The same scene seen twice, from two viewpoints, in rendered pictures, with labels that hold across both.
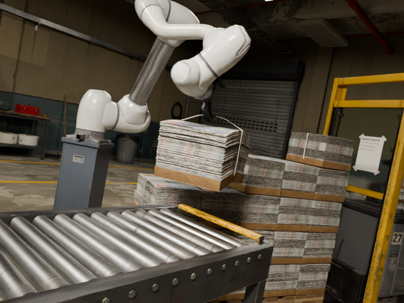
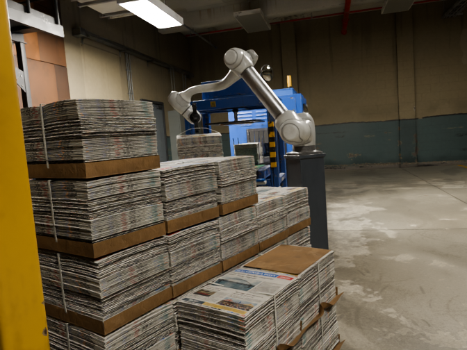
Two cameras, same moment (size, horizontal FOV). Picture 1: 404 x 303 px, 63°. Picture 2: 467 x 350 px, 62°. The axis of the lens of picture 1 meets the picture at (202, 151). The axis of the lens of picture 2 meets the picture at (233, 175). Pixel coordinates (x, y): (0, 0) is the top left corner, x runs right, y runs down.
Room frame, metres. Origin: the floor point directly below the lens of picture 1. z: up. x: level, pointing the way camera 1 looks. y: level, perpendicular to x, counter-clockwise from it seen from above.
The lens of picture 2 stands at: (3.90, -1.06, 1.15)
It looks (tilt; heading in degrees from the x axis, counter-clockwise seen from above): 5 degrees down; 152
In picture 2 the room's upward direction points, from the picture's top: 4 degrees counter-clockwise
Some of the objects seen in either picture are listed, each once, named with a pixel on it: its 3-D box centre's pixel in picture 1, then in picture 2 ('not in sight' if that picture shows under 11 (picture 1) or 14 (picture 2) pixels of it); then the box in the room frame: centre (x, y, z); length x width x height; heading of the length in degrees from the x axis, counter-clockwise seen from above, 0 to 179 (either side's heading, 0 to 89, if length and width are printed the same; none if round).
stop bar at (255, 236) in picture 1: (217, 220); not in sight; (1.33, -0.11, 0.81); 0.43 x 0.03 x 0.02; 48
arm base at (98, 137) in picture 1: (88, 135); (302, 150); (1.76, 0.61, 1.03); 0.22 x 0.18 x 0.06; 174
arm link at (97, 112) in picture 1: (96, 110); (302, 129); (1.78, 0.60, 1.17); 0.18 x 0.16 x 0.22; 128
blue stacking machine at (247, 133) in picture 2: not in sight; (275, 140); (-1.91, 2.87, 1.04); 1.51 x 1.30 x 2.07; 138
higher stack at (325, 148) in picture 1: (305, 219); (103, 293); (2.52, -0.87, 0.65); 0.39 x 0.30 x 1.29; 27
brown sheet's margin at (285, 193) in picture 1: (280, 188); (160, 215); (2.38, -0.61, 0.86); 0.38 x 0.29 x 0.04; 26
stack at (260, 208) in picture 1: (218, 247); (230, 285); (2.19, -0.23, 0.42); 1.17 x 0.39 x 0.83; 117
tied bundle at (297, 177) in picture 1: (282, 176); (158, 194); (2.38, -0.60, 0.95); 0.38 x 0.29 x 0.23; 26
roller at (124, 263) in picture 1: (94, 244); not in sight; (0.94, 0.26, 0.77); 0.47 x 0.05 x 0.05; 48
